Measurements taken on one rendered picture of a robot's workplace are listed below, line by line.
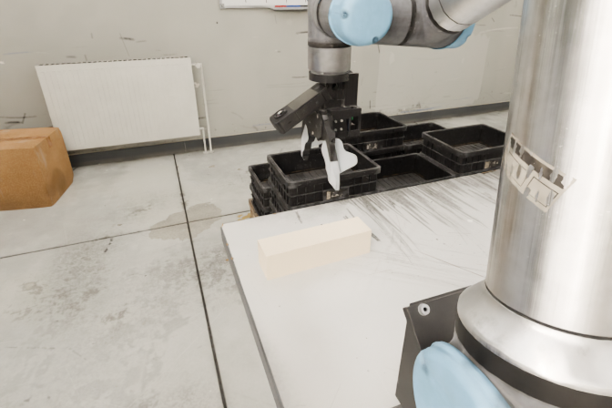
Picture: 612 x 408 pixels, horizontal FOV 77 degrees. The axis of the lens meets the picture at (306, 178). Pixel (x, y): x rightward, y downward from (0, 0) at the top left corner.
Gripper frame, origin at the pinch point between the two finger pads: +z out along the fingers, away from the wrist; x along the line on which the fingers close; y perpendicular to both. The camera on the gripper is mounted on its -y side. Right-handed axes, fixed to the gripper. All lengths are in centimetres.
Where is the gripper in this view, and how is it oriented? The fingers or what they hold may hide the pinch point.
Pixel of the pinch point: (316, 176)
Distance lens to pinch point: 75.6
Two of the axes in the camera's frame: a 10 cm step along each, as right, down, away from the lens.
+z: 0.0, 9.0, 4.4
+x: -3.8, -4.1, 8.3
